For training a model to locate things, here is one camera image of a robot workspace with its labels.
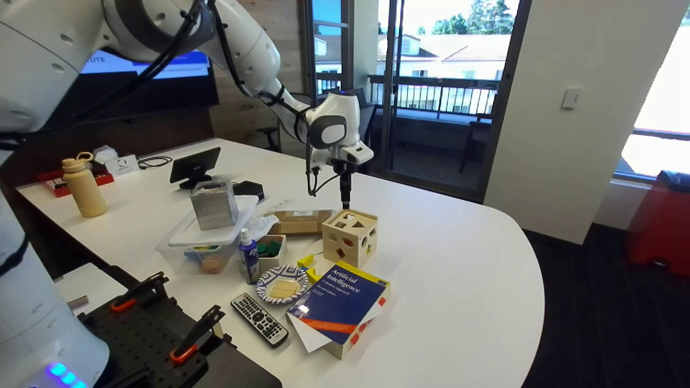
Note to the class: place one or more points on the red bin with black lid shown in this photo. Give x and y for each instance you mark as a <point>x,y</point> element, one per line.
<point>660,226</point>

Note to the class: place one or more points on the flat wooden piece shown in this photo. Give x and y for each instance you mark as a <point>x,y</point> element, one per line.
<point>282,289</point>

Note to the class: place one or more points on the red tray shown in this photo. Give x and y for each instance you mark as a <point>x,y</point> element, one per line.
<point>54,186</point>

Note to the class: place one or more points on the white card box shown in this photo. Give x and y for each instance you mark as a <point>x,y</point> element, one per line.
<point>122,166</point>

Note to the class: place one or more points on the flat cardboard box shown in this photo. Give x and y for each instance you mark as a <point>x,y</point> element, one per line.
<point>299,222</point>

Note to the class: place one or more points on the wooden shape sorter cube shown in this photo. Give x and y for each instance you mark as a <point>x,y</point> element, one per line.
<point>347,242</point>

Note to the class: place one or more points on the silver tissue box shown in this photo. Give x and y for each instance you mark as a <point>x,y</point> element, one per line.
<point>214,207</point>

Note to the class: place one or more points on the glass balcony door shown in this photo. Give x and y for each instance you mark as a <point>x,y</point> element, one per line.
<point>442,81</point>

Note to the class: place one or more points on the cream water bottle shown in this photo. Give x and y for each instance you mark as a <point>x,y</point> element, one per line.
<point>86,191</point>

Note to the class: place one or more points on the window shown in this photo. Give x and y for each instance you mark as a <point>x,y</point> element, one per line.
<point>663,108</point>

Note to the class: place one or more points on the small spray bottle blue label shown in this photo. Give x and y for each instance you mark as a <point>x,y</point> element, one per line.
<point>249,258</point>

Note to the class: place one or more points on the blue and yellow book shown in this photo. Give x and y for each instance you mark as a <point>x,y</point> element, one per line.
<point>339,302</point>

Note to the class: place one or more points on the flat black device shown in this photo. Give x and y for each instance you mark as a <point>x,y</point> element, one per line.
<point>249,189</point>

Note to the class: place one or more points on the small box of green blocks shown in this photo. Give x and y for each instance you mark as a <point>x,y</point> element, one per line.
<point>271,249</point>

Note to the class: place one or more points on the yellow block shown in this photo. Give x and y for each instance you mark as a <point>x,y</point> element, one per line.
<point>306,263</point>

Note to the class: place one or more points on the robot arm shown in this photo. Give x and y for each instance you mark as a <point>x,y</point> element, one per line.
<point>253,51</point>

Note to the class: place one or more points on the wall screen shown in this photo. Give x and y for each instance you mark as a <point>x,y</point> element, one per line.
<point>161,89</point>

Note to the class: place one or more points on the white crumpled cloth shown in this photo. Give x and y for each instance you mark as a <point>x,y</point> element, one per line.
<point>262,225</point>

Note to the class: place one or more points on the black remote control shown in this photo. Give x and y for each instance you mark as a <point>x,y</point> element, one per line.
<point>259,319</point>

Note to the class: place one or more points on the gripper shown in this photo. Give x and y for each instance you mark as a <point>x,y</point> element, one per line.
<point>345,180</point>

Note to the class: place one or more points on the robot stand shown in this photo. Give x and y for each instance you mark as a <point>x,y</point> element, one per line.
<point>145,334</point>

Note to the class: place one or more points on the black tablet on stand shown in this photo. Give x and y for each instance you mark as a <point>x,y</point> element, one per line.
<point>194,164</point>

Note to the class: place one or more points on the blue patterned paper plate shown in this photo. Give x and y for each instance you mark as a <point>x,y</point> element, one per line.
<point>267,293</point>

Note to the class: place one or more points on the white wall switch plate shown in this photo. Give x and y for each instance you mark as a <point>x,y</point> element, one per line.
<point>571,98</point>

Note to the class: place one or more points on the clear plastic bin white lid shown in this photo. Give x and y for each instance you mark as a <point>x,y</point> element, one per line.
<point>183,245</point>

